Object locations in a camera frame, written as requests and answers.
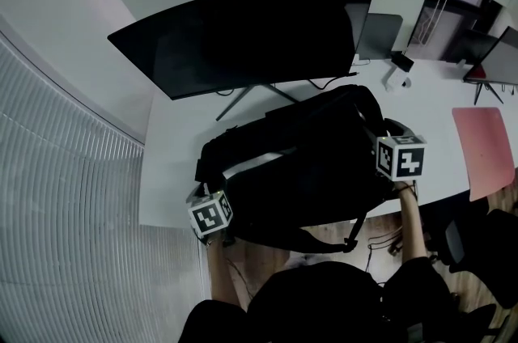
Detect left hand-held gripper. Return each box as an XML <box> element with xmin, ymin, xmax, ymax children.
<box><xmin>185</xmin><ymin>183</ymin><xmax>235</xmax><ymax>249</ymax></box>

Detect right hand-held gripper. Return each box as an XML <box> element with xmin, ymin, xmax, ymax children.
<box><xmin>372</xmin><ymin>118</ymin><xmax>428</xmax><ymax>183</ymax></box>

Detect black backpack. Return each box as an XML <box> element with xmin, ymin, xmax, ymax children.
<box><xmin>195</xmin><ymin>84</ymin><xmax>405</xmax><ymax>255</ymax></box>

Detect person's left forearm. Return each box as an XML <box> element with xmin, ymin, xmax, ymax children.
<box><xmin>205</xmin><ymin>236</ymin><xmax>250</xmax><ymax>312</ymax></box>

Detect person's right forearm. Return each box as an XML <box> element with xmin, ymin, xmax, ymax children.
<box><xmin>393</xmin><ymin>180</ymin><xmax>429</xmax><ymax>268</ymax></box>

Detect white table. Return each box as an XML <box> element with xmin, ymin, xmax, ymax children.
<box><xmin>139</xmin><ymin>53</ymin><xmax>518</xmax><ymax>228</ymax></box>

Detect white power strip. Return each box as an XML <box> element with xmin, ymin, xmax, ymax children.
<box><xmin>382</xmin><ymin>66</ymin><xmax>413</xmax><ymax>92</ymax></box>

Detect pink mat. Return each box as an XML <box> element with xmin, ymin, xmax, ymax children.
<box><xmin>452</xmin><ymin>106</ymin><xmax>516</xmax><ymax>203</ymax></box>

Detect black power adapter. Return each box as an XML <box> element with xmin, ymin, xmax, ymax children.
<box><xmin>390</xmin><ymin>51</ymin><xmax>415</xmax><ymax>73</ymax></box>

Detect black office chair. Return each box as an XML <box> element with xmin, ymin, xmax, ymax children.
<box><xmin>422</xmin><ymin>199</ymin><xmax>518</xmax><ymax>343</ymax></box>

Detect black monitor stand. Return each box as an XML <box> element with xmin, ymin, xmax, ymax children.
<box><xmin>214</xmin><ymin>82</ymin><xmax>301</xmax><ymax>122</ymax></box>

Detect small black monitor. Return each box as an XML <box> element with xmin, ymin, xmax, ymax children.
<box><xmin>462</xmin><ymin>25</ymin><xmax>518</xmax><ymax>106</ymax></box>

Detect white window blinds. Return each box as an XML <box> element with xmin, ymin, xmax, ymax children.
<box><xmin>0</xmin><ymin>15</ymin><xmax>211</xmax><ymax>343</ymax></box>

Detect person's black clothing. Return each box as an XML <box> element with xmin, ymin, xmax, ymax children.
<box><xmin>177</xmin><ymin>256</ymin><xmax>462</xmax><ymax>343</ymax></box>

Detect large black curved monitor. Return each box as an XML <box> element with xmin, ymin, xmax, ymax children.
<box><xmin>107</xmin><ymin>0</ymin><xmax>379</xmax><ymax>101</ymax></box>

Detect black monitor cable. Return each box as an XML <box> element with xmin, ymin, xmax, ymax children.
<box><xmin>308</xmin><ymin>70</ymin><xmax>360</xmax><ymax>90</ymax></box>

